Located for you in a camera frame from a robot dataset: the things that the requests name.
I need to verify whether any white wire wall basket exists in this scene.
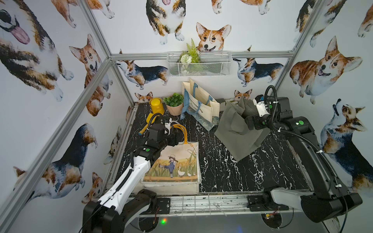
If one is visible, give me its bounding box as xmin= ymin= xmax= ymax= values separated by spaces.
xmin=167 ymin=51 xmax=233 ymax=77

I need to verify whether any olive green canvas bag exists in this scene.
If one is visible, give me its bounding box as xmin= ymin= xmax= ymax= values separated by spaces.
xmin=215 ymin=99 xmax=270 ymax=162

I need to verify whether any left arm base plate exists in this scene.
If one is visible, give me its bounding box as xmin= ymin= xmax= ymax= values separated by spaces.
xmin=152 ymin=198 xmax=171 ymax=215

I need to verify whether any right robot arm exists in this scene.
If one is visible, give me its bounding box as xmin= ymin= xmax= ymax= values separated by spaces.
xmin=245 ymin=85 xmax=363 ymax=223

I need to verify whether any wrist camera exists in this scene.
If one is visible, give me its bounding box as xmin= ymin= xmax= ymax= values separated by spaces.
xmin=253 ymin=95 xmax=270 ymax=117
xmin=164 ymin=117 xmax=173 ymax=135

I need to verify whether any yellow-handled canvas bag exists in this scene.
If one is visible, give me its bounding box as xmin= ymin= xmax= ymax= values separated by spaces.
xmin=141 ymin=123 xmax=201 ymax=185

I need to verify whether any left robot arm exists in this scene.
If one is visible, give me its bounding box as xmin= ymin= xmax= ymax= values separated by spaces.
xmin=80 ymin=113 xmax=178 ymax=233

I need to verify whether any artificial fern with flower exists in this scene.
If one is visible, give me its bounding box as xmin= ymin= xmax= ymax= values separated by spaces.
xmin=177 ymin=39 xmax=202 ymax=75

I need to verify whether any pink flower pot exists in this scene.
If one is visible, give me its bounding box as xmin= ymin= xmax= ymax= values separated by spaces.
xmin=166 ymin=103 xmax=184 ymax=116

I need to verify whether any aluminium front rail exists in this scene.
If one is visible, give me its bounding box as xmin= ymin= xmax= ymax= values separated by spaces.
xmin=85 ymin=190 xmax=327 ymax=219

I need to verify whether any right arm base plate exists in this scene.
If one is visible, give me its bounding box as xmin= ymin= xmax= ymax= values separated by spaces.
xmin=247 ymin=193 xmax=289 ymax=212

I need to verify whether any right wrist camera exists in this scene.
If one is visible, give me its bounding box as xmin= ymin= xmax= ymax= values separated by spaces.
xmin=253 ymin=95 xmax=270 ymax=117

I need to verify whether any white Monet canvas bag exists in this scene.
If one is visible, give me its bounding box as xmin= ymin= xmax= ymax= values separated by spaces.
xmin=132 ymin=183 xmax=199 ymax=196

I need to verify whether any green succulent plant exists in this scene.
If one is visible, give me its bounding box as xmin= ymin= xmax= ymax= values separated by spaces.
xmin=163 ymin=93 xmax=184 ymax=107

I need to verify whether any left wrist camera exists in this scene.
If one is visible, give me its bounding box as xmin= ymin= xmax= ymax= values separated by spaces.
xmin=164 ymin=117 xmax=173 ymax=135

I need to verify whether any blue-handled canvas bag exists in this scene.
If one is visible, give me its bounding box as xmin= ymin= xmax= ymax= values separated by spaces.
xmin=180 ymin=79 xmax=220 ymax=132

